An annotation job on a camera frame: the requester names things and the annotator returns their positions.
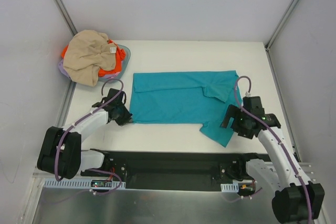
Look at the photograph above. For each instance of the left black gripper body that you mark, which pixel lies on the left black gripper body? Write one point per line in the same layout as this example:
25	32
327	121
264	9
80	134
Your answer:
123	117

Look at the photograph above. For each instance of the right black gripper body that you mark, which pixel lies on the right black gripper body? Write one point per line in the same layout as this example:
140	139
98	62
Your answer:
234	119

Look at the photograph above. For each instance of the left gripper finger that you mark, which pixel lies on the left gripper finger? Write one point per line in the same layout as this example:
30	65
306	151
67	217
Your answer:
124	123
128	118

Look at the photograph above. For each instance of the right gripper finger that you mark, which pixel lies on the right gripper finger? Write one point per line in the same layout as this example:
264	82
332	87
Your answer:
232	112
225	122

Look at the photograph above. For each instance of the teal t-shirt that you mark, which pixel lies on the teal t-shirt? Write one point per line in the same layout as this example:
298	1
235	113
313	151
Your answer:
200	97

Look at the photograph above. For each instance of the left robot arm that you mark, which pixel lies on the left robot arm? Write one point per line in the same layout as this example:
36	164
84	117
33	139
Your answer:
61	153

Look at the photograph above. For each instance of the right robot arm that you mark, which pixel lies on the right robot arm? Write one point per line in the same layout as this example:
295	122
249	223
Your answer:
295	196

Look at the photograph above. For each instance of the blue-grey plastic basket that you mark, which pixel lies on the blue-grey plastic basket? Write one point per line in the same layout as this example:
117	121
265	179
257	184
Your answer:
126	58

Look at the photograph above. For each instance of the orange t-shirt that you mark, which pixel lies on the orange t-shirt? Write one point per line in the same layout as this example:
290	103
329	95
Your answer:
120	56

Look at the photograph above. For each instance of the beige t-shirt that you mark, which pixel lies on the beige t-shirt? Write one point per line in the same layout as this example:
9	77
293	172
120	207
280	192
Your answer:
88	52

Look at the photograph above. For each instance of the lavender t-shirt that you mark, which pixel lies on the lavender t-shirt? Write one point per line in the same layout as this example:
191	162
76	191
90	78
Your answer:
124	64

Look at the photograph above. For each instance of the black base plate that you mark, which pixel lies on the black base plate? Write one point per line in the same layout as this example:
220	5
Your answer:
175	171

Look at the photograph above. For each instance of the right slotted cable duct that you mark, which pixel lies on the right slotted cable duct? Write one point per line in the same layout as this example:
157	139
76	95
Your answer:
230	188

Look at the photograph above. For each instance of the slotted cable duct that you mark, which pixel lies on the slotted cable duct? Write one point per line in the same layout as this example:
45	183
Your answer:
230	188
84	184

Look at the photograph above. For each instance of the left slotted cable duct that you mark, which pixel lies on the left slotted cable duct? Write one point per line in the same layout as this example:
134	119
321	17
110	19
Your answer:
84	184

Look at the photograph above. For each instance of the left corner aluminium post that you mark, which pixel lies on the left corner aluminium post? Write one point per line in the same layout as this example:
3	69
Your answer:
66	16

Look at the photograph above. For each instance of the corner aluminium post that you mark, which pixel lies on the corner aluminium post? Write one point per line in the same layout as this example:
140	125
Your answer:
281	24
66	16

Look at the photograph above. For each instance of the right corner aluminium post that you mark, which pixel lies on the right corner aluminium post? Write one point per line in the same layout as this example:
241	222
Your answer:
281	24

